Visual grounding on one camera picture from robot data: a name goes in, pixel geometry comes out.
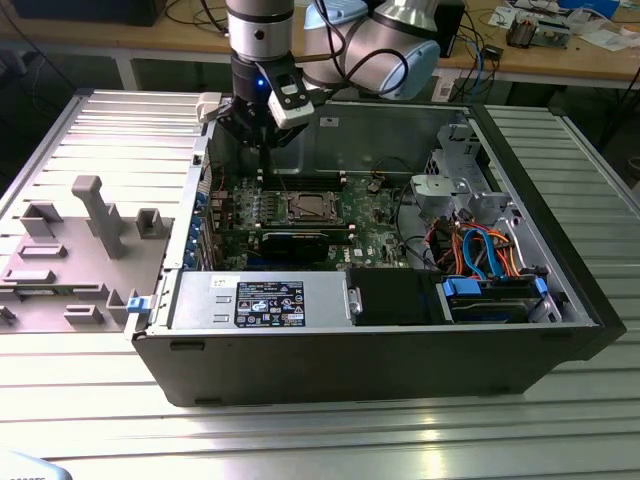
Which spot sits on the silver square CPU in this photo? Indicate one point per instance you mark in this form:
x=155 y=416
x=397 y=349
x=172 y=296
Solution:
x=314 y=206

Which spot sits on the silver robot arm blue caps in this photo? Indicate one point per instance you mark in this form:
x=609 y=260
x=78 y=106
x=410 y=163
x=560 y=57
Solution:
x=380 y=45

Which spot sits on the CPU socket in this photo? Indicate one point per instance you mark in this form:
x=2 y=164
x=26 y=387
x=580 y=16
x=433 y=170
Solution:
x=341 y=222

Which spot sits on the blue expansion slot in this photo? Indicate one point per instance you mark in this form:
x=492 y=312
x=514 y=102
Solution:
x=290 y=264

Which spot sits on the beige case latch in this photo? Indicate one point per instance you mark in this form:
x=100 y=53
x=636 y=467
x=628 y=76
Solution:
x=210 y=105

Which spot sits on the wooden desk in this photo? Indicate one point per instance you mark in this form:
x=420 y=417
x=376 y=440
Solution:
x=150 y=42

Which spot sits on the black graphics card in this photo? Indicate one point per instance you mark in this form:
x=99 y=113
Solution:
x=295 y=247

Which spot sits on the round coin cell battery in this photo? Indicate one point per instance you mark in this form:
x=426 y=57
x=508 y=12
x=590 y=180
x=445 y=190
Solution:
x=374 y=187

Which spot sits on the green motherboard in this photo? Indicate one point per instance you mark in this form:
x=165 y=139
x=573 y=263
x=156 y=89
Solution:
x=372 y=240

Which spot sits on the silver power supply unit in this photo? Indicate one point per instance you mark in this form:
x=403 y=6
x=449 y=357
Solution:
x=200 y=300

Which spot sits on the large black box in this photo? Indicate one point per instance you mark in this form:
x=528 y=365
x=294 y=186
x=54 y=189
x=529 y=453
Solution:
x=85 y=12

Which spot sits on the silver metal drive cage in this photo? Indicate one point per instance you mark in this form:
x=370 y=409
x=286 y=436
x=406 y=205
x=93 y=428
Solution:
x=435 y=192

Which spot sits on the blue case latch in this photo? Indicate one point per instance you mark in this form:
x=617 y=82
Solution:
x=137 y=305

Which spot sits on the black upright box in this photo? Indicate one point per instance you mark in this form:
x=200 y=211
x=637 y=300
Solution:
x=452 y=25

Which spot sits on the black drive bay box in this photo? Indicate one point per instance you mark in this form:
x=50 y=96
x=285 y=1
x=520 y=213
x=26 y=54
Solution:
x=395 y=297

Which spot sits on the grey plastic parts rack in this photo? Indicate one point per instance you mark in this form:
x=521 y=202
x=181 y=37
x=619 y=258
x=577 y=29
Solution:
x=75 y=270

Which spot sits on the black open PC case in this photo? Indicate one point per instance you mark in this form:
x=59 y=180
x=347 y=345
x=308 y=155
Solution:
x=350 y=370

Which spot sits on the hard disk in blue carrier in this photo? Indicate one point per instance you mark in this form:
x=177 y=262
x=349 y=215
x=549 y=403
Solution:
x=462 y=290

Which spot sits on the copper wound transformer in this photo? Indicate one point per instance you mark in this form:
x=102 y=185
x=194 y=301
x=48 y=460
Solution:
x=520 y=32

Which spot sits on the small metal electronic device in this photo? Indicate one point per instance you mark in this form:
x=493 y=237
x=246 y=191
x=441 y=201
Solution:
x=552 y=32

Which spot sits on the blue box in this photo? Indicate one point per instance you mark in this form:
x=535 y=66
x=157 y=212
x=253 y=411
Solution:
x=590 y=6

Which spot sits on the white papers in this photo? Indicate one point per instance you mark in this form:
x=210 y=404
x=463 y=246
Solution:
x=605 y=40

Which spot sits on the pale grey device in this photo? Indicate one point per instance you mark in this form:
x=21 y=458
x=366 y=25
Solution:
x=25 y=467

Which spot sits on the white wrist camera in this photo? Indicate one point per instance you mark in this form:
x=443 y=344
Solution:
x=292 y=115

